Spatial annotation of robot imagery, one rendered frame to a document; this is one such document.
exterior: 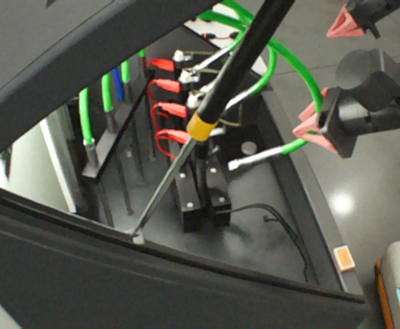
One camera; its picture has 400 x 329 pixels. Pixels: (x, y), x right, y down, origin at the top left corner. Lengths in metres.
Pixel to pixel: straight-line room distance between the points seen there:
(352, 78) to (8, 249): 0.41
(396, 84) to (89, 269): 0.39
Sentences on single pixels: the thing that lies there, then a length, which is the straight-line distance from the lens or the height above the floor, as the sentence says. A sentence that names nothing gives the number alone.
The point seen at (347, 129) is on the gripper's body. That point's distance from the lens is 0.63.
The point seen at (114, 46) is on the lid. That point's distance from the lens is 0.26.
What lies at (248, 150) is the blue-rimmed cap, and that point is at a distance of 1.21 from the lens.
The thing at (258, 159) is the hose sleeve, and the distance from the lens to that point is 0.74.
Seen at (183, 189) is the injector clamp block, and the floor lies 0.98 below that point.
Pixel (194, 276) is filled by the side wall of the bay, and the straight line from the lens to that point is 0.52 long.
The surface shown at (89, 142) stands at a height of 1.16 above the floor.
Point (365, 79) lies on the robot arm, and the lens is 0.52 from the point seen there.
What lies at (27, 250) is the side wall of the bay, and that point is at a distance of 0.44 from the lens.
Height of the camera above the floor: 1.72
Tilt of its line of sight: 48 degrees down
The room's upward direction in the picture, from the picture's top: 1 degrees counter-clockwise
